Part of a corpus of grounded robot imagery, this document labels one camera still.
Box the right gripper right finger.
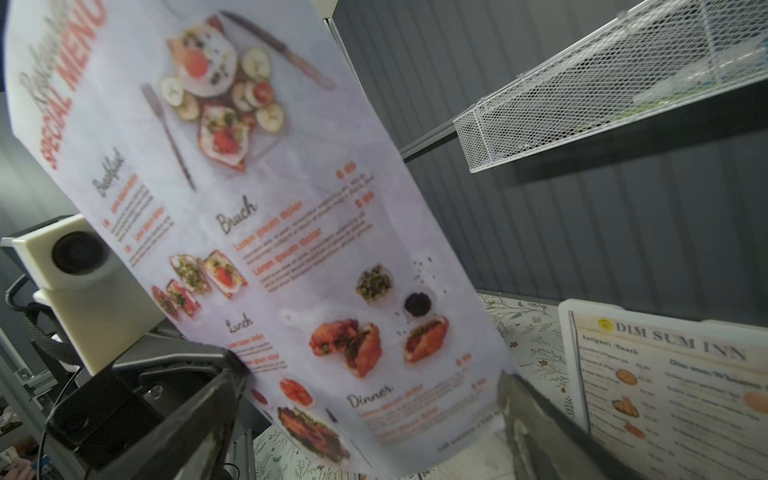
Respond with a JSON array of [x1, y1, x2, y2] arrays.
[[497, 372, 641, 480]]

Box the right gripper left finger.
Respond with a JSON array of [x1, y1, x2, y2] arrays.
[[86, 365, 246, 479]]

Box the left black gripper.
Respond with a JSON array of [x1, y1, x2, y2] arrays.
[[46, 334, 249, 468]]

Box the Dim Sum menu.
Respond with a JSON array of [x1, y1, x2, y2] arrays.
[[568, 311, 768, 480]]

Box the pink special menu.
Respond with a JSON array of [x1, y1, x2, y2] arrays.
[[4, 1, 514, 478]]

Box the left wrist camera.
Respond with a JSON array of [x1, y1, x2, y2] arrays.
[[1, 214, 165, 374]]

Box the white wire mesh basket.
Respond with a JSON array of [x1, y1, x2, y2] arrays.
[[453, 1, 767, 173]]

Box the white rack panel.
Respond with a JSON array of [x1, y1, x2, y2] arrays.
[[557, 298, 768, 480]]

